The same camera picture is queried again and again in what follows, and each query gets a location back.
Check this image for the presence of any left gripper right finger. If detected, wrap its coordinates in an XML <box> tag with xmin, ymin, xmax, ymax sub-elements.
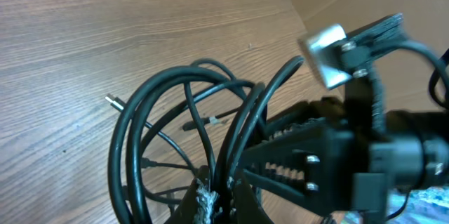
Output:
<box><xmin>233</xmin><ymin>178</ymin><xmax>273</xmax><ymax>224</ymax></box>

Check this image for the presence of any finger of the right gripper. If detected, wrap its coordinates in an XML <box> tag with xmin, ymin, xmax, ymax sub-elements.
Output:
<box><xmin>242</xmin><ymin>169</ymin><xmax>351</xmax><ymax>216</ymax></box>
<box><xmin>240</xmin><ymin>118</ymin><xmax>354</xmax><ymax>182</ymax></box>

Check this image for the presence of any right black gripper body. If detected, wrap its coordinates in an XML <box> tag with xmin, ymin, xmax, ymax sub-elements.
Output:
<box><xmin>304</xmin><ymin>76</ymin><xmax>449</xmax><ymax>224</ymax></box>

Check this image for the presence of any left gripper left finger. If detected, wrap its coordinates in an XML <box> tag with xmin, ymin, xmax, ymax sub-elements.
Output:
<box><xmin>165</xmin><ymin>166</ymin><xmax>219</xmax><ymax>224</ymax></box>

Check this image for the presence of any thick black usb cable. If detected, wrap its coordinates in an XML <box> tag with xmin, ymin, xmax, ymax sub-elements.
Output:
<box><xmin>107</xmin><ymin>55</ymin><xmax>306</xmax><ymax>224</ymax></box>

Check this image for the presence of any cardboard back panel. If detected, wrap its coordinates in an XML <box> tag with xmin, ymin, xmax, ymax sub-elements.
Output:
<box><xmin>291</xmin><ymin>0</ymin><xmax>448</xmax><ymax>111</ymax></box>

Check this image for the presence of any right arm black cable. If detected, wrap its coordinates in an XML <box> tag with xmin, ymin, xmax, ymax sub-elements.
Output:
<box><xmin>368</xmin><ymin>39</ymin><xmax>449</xmax><ymax>109</ymax></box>

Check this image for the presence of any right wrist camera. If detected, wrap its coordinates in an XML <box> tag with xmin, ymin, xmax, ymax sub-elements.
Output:
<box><xmin>298</xmin><ymin>13</ymin><xmax>408</xmax><ymax>90</ymax></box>

